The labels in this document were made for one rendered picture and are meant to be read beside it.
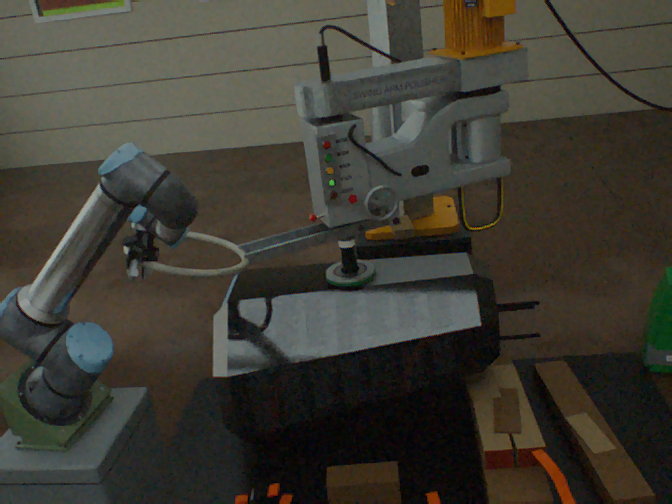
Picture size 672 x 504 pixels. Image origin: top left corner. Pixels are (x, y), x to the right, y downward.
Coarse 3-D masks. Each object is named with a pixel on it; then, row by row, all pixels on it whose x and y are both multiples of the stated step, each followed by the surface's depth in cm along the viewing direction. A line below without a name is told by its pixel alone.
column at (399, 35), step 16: (368, 0) 326; (384, 0) 312; (400, 0) 315; (416, 0) 319; (368, 16) 330; (384, 16) 316; (400, 16) 318; (416, 16) 321; (384, 32) 320; (400, 32) 320; (416, 32) 324; (384, 48) 325; (400, 48) 323; (416, 48) 327; (384, 64) 329; (400, 208) 356; (416, 208) 356; (432, 208) 361
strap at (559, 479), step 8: (536, 456) 262; (544, 456) 261; (544, 464) 257; (552, 464) 257; (552, 472) 254; (560, 472) 253; (560, 480) 251; (560, 488) 251; (288, 496) 286; (432, 496) 276; (560, 496) 250; (568, 496) 251
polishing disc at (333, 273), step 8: (336, 264) 299; (360, 264) 296; (368, 264) 295; (328, 272) 292; (336, 272) 291; (360, 272) 288; (368, 272) 287; (336, 280) 284; (344, 280) 283; (352, 280) 282; (360, 280) 283
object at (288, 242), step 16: (320, 224) 285; (352, 224) 278; (368, 224) 281; (384, 224) 283; (256, 240) 279; (272, 240) 281; (288, 240) 283; (304, 240) 273; (320, 240) 276; (256, 256) 269; (272, 256) 271
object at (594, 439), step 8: (568, 416) 296; (576, 416) 296; (584, 416) 295; (576, 424) 291; (584, 424) 290; (592, 424) 290; (576, 432) 287; (584, 432) 285; (592, 432) 285; (600, 432) 284; (584, 440) 281; (592, 440) 280; (600, 440) 280; (608, 440) 279; (592, 448) 276; (600, 448) 275; (608, 448) 275; (616, 448) 274
